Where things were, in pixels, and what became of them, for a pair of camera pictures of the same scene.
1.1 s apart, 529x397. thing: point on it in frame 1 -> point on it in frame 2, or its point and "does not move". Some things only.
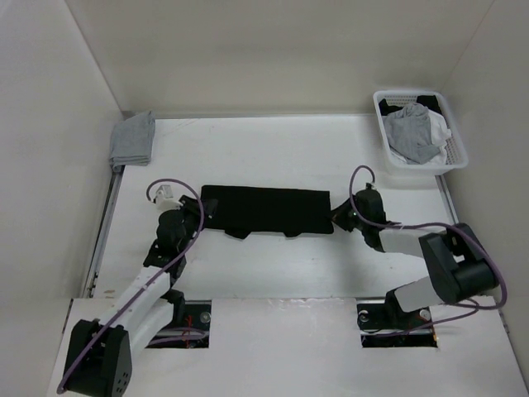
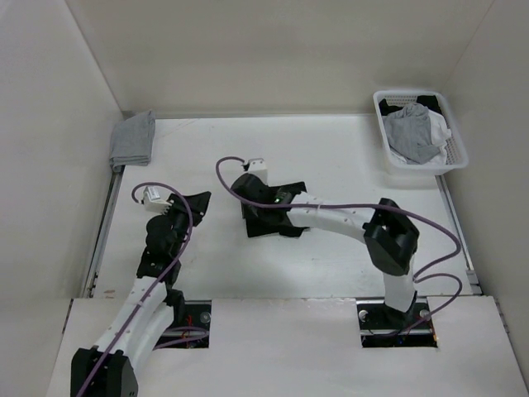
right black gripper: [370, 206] -> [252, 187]
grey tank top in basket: [410, 133] does not move
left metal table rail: [103, 232] does not move
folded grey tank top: [132, 141] does not move
